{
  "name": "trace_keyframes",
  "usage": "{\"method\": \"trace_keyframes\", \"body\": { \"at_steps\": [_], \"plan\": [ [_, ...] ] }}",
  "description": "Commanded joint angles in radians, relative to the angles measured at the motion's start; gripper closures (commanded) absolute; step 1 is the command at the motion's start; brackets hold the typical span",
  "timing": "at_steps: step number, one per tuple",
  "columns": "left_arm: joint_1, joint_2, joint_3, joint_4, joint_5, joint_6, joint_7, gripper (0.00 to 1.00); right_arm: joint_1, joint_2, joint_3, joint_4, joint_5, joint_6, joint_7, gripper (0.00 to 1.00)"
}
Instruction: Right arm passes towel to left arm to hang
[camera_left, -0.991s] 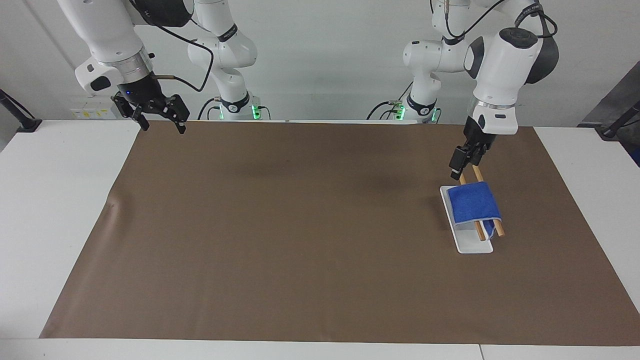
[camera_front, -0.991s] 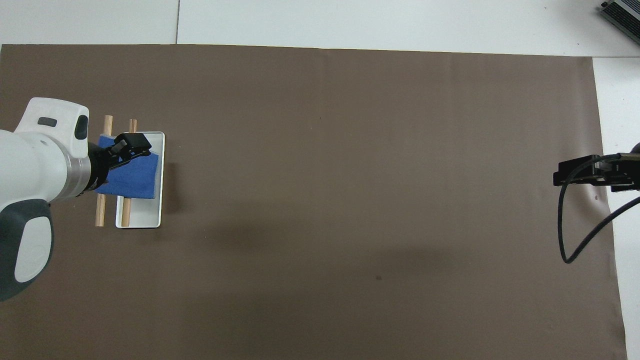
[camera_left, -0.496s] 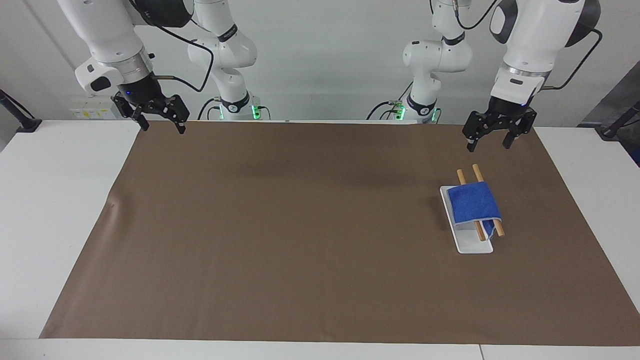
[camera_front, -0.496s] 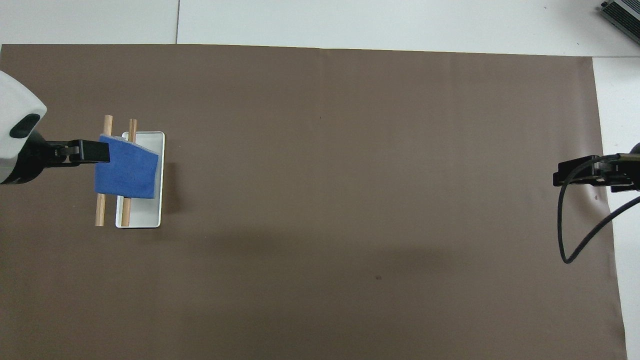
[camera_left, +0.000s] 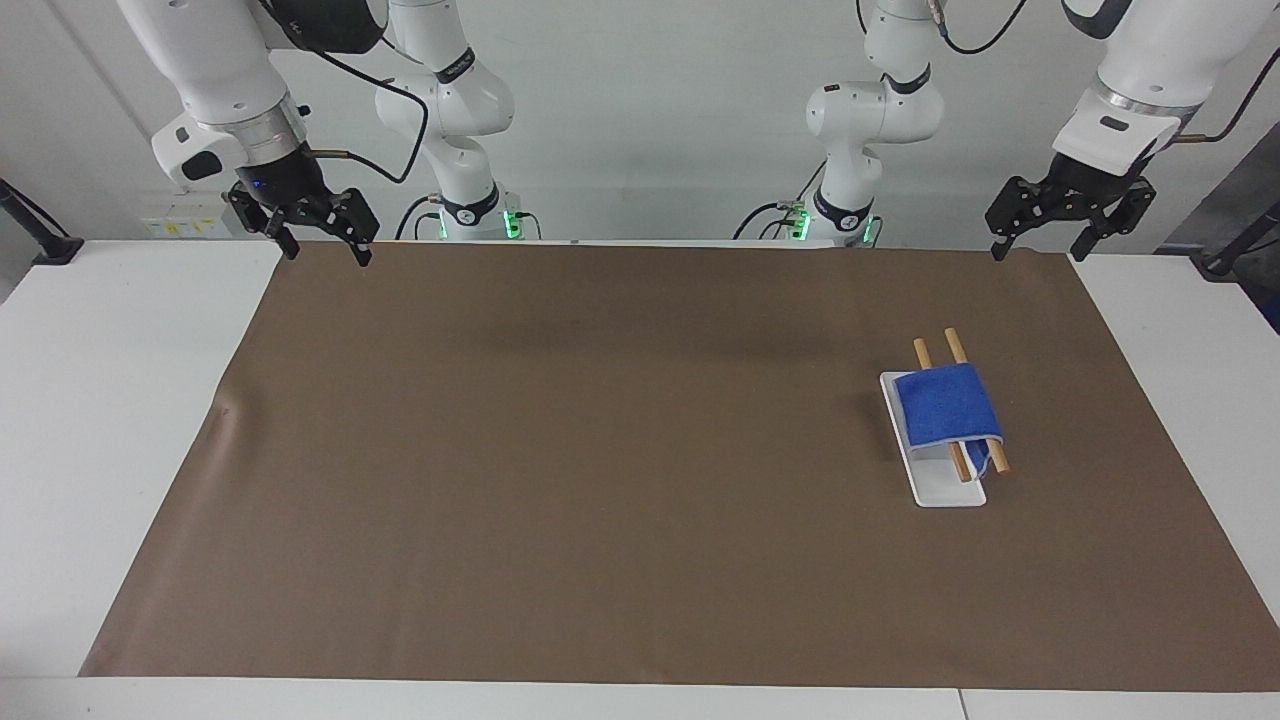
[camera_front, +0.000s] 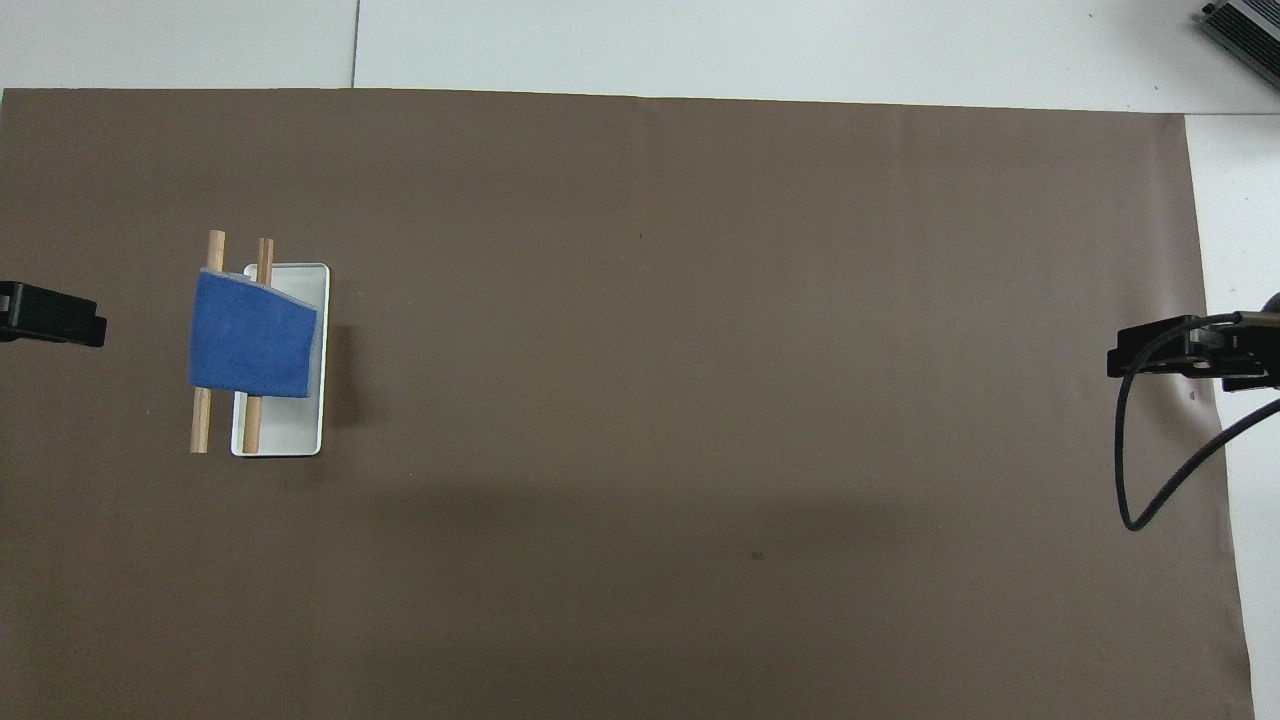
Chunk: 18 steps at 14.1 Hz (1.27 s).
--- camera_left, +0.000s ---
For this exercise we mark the blue towel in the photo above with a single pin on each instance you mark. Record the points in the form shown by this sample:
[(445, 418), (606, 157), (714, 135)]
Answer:
[(945, 405)]

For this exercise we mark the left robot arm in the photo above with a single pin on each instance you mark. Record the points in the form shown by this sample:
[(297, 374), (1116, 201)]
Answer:
[(1150, 60)]

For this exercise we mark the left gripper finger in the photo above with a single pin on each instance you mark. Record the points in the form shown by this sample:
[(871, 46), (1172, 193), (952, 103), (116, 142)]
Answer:
[(1125, 212), (1020, 205)]

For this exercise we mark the black stand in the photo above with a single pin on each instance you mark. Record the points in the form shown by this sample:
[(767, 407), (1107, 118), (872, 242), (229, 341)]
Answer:
[(1235, 255), (45, 238)]

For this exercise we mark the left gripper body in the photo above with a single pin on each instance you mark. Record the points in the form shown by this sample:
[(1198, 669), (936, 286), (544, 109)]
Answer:
[(1090, 185)]

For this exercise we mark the white wall socket box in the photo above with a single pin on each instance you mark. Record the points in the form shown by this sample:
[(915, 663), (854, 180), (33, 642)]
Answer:
[(185, 222)]

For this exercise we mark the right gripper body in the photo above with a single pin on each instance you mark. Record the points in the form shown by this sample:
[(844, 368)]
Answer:
[(285, 178)]

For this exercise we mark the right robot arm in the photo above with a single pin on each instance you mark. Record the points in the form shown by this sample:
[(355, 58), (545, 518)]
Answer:
[(225, 60)]

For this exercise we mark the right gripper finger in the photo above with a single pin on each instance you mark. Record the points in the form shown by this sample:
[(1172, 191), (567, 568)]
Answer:
[(352, 215), (262, 218)]

